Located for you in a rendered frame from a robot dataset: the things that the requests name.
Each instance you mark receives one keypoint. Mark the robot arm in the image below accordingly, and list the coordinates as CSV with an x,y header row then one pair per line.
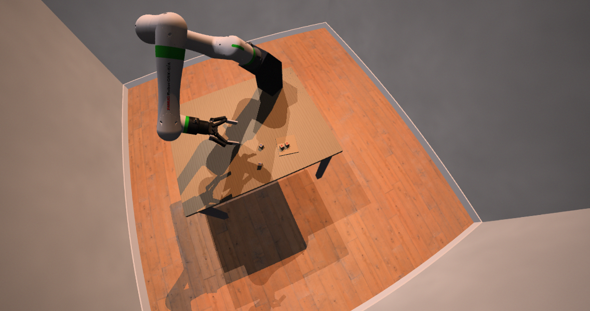
x,y
168,31

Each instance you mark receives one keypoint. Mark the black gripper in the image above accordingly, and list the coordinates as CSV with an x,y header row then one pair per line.
x,y
211,129

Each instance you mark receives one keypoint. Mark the tan square mat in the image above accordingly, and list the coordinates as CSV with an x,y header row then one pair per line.
x,y
292,148

